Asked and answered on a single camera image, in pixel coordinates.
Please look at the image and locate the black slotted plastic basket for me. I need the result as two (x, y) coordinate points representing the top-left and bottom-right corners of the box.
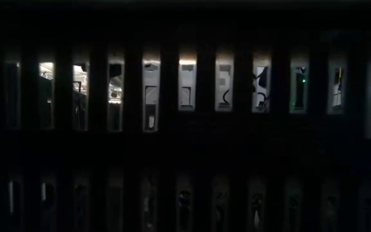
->
(0, 0), (371, 232)

